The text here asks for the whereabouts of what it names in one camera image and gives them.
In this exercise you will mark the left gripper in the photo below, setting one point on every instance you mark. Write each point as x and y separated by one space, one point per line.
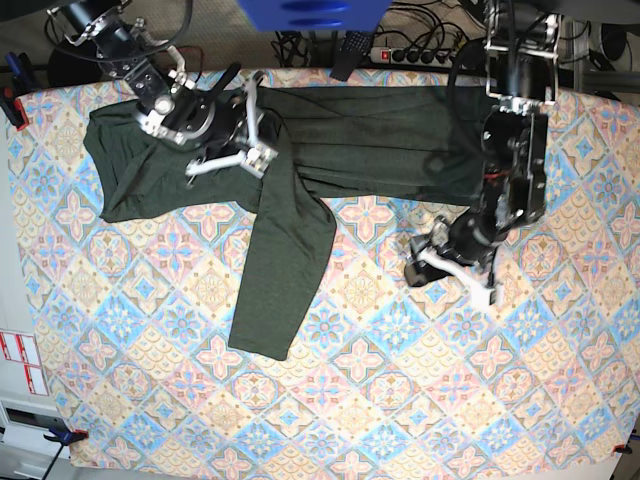
471 239

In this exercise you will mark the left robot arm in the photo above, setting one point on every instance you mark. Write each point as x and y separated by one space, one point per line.
519 53

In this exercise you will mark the white power strip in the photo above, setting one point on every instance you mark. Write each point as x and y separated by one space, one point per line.
413 57

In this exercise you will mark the patterned colourful tablecloth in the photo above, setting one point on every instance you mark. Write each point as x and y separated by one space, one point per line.
382 381

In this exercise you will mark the dark green long-sleeve shirt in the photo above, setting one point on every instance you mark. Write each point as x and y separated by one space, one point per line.
332 142

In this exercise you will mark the blue plastic box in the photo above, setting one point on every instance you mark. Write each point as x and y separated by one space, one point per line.
302 15

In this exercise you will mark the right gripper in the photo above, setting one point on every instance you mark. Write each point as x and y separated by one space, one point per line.
202 120

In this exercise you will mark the blue red clamp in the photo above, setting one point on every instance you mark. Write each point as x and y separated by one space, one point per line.
10 102

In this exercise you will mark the blue clamp orange tip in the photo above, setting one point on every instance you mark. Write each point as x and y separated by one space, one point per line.
65 437

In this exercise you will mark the red white stickers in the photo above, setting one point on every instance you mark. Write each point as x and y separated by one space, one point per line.
22 349

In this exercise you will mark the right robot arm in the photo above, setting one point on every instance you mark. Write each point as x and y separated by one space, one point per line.
170 106

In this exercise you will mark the black remote control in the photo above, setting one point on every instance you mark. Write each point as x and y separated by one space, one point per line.
355 46

